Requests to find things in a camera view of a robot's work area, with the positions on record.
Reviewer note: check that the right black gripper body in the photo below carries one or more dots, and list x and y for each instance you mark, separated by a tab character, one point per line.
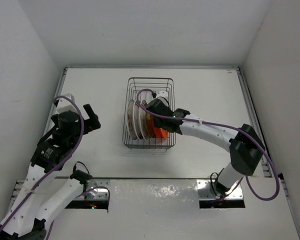
158	124

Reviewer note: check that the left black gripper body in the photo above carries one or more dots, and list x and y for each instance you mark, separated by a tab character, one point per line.
90	124

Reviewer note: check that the orange plate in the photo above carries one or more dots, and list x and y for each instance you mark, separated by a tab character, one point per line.
153	127
162	133

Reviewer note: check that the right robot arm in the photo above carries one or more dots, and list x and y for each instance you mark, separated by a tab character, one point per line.
240	144

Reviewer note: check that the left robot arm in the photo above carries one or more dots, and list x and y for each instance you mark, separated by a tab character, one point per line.
29	217

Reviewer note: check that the white plate dark rim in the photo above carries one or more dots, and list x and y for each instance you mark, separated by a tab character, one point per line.
142	124

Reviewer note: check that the yellow brown plate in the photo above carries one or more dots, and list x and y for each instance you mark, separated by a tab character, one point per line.
148	124

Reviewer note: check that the white plate green rim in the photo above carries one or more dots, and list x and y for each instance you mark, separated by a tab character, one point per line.
135	118

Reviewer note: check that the white patterned plate leftmost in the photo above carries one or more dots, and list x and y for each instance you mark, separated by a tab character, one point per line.
129	119

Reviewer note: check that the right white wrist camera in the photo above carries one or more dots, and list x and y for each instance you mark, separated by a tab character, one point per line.
160	94

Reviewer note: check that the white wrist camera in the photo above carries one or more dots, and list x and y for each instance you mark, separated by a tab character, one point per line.
63	105
160	94

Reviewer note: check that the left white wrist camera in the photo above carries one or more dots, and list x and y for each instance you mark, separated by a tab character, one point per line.
63	105

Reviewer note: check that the metal wire dish rack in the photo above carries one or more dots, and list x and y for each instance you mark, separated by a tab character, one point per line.
143	88

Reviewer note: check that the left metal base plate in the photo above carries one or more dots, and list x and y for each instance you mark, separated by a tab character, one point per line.
96	191

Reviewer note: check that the metal base plate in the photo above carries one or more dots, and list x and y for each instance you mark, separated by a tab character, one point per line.
96	191
205	192

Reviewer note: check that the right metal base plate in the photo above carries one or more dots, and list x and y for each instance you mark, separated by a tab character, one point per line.
205	192

